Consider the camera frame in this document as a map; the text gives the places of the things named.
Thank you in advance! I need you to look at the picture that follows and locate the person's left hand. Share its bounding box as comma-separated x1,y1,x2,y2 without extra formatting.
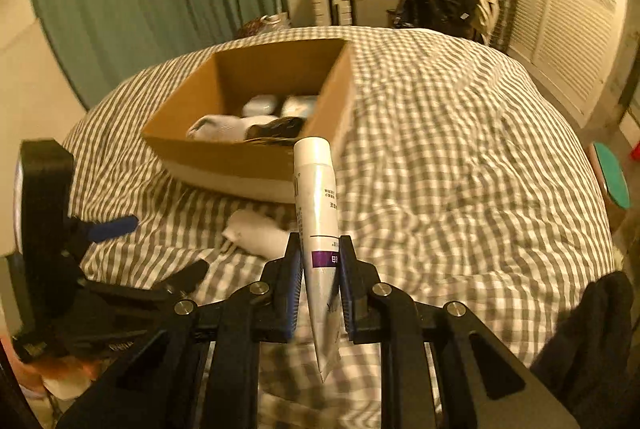
1,334,103,401

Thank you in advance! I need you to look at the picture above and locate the blue tissue packet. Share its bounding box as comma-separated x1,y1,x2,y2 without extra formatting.
280,96,318,119

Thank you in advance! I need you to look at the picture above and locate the clear water jug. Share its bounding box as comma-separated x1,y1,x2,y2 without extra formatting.
259,12,290,34

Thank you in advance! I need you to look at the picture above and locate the brown cardboard box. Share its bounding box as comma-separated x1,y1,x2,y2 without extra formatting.
142,38,355,204

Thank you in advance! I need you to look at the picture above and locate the grey white checkered duvet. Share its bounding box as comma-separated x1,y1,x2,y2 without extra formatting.
64,27,616,363

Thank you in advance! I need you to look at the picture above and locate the black jacket on chair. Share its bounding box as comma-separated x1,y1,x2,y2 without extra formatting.
390,0,483,42

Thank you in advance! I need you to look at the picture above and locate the brown patterned bag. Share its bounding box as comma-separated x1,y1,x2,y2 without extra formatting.
234,19,264,39

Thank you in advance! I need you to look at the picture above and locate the dark striped suitcase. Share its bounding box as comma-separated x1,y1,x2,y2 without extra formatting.
489,0,518,54

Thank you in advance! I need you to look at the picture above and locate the green topped stool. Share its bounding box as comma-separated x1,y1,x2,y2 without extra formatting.
592,142,630,210

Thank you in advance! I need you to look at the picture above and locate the white louvered wardrobe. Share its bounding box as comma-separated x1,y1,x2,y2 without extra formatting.
509,0,627,126

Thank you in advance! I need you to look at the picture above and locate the white sock pair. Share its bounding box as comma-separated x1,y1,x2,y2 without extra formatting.
222,209,288,260

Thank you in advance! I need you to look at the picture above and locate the smartphone with lit screen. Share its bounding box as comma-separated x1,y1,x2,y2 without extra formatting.
13,160,24,253

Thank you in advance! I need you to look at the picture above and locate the light blue earbuds case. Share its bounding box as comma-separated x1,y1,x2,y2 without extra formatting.
242,94,279,117

